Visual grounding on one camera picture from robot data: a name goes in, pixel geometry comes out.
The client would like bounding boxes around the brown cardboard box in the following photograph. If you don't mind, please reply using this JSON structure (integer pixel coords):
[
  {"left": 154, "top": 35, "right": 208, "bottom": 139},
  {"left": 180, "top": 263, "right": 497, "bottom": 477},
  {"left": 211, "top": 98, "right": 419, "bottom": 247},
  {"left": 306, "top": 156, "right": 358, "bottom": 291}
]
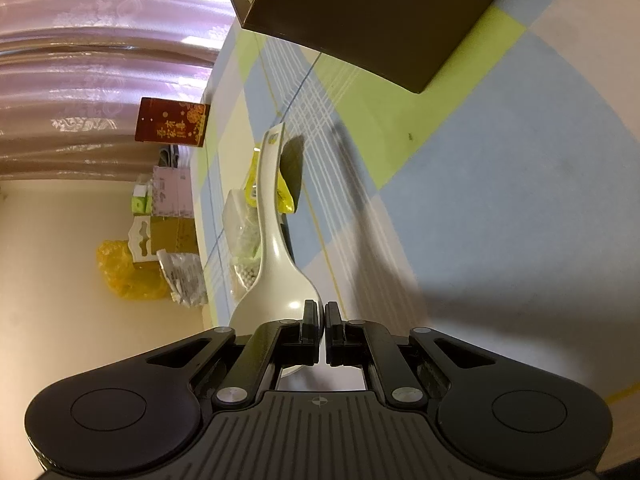
[{"left": 215, "top": 0, "right": 529, "bottom": 95}]

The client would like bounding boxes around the clear bag of floss picks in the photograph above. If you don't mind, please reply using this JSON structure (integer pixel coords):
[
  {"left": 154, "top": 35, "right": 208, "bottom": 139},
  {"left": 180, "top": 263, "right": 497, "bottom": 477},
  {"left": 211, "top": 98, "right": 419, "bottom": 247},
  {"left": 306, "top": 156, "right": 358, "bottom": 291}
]
[{"left": 222, "top": 188, "right": 261, "bottom": 252}]

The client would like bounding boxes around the yellow snack packet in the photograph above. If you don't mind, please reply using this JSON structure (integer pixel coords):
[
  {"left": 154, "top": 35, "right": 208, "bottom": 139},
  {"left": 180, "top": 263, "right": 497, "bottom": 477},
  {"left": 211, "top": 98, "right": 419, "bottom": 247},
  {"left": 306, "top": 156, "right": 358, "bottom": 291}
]
[{"left": 243, "top": 144, "right": 296, "bottom": 215}]

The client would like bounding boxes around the clear crinkled plastic bag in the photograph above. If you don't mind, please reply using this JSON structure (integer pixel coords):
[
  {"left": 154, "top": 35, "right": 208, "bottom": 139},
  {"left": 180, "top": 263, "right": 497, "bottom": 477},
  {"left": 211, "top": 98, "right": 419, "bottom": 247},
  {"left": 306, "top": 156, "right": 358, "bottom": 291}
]
[{"left": 157, "top": 251, "right": 209, "bottom": 307}]

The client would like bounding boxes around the brown cardboard carton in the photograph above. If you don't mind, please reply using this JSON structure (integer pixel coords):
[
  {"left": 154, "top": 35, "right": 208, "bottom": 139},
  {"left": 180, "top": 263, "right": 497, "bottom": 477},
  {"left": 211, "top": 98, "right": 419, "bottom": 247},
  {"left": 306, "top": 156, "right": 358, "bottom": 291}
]
[{"left": 128, "top": 215, "right": 199, "bottom": 263}]

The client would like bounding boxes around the pink patterned curtain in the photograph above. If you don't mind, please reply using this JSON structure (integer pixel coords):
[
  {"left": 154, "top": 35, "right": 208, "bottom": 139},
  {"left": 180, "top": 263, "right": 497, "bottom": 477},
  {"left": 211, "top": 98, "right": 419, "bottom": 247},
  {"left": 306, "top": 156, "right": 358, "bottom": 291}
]
[{"left": 0, "top": 0, "right": 237, "bottom": 182}]

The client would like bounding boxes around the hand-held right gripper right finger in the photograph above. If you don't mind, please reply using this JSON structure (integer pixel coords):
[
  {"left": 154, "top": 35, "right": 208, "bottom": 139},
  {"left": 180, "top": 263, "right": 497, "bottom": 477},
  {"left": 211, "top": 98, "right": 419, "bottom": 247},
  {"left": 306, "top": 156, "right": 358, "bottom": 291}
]
[{"left": 325, "top": 301, "right": 496, "bottom": 407}]

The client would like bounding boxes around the white plastic spoon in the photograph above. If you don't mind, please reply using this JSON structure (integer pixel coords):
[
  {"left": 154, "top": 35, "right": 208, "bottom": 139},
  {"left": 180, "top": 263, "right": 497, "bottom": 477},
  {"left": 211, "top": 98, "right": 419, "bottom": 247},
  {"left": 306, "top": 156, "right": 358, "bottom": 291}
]
[{"left": 227, "top": 122, "right": 325, "bottom": 379}]

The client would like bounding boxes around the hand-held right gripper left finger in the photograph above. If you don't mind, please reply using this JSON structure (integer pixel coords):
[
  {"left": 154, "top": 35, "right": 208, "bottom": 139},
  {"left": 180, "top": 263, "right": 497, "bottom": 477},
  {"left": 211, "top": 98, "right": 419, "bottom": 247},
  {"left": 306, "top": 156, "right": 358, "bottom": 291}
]
[{"left": 147, "top": 300, "right": 323, "bottom": 409}]

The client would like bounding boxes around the red gift bag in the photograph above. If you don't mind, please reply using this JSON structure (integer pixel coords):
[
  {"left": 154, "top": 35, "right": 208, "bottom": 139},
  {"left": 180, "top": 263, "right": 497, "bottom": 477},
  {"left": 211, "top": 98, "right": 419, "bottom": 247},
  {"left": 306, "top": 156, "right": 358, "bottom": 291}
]
[{"left": 134, "top": 97, "right": 209, "bottom": 149}]

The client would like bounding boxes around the pale purple cardboard box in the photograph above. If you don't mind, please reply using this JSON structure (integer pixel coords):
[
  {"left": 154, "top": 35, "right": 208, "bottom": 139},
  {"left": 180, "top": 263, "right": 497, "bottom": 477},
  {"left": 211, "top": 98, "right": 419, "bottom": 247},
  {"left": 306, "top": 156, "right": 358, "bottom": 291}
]
[{"left": 152, "top": 165, "right": 194, "bottom": 219}]

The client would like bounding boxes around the yellow plastic bag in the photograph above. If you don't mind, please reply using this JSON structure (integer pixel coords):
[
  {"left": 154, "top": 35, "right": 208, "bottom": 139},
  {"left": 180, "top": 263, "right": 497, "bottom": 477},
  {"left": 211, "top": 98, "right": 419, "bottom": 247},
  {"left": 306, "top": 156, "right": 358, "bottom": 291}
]
[{"left": 96, "top": 240, "right": 169, "bottom": 301}]

